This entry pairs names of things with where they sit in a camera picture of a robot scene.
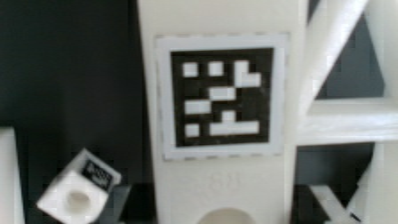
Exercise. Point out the white tagged cube left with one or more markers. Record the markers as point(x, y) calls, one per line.
point(77, 194)

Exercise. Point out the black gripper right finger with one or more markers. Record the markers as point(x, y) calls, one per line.
point(317, 208)

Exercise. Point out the white L-shaped fence frame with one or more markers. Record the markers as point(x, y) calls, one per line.
point(12, 199)

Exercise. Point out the long white chair back part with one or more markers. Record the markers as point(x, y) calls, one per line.
point(223, 57)

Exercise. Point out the white tagged chair part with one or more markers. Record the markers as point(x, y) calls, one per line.
point(358, 119)

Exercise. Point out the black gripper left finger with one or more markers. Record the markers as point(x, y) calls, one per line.
point(131, 205)

